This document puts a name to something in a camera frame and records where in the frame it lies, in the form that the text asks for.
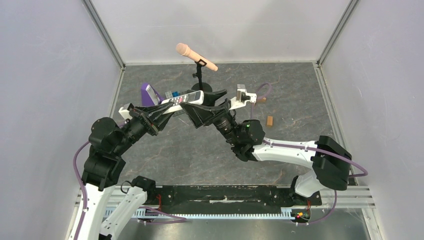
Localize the white remote control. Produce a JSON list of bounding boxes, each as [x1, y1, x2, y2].
[[161, 90, 204, 114]]

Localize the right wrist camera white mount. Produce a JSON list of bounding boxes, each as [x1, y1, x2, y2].
[[229, 84, 257, 110]]

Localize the white cable duct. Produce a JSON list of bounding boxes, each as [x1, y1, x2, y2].
[[132, 208, 296, 221]]

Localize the grey lego brick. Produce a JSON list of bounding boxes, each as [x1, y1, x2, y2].
[[165, 91, 174, 99]]

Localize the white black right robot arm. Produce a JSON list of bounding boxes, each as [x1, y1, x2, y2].
[[177, 88, 352, 204]]

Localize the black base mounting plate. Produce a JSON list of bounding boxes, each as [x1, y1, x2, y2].
[[145, 185, 322, 214]]

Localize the blue lego brick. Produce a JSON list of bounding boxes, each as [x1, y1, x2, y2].
[[172, 91, 181, 97]]

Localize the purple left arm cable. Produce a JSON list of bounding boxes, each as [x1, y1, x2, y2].
[[71, 120, 188, 240]]

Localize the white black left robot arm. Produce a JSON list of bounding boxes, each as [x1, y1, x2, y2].
[[68, 102, 173, 240]]

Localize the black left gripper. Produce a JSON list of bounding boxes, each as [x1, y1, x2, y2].
[[113, 101, 178, 155]]

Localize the small wooden block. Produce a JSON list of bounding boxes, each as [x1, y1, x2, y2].
[[256, 97, 267, 103], [266, 115, 274, 127]]

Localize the pink microphone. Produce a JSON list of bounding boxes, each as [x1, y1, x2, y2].
[[175, 43, 219, 72]]

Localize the black microphone stand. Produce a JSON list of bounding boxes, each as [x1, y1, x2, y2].
[[191, 59, 213, 92]]

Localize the grey lego baseplate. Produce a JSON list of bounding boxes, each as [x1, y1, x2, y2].
[[172, 110, 188, 117]]

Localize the purple holder stand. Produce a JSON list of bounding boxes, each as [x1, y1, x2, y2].
[[140, 83, 164, 107]]

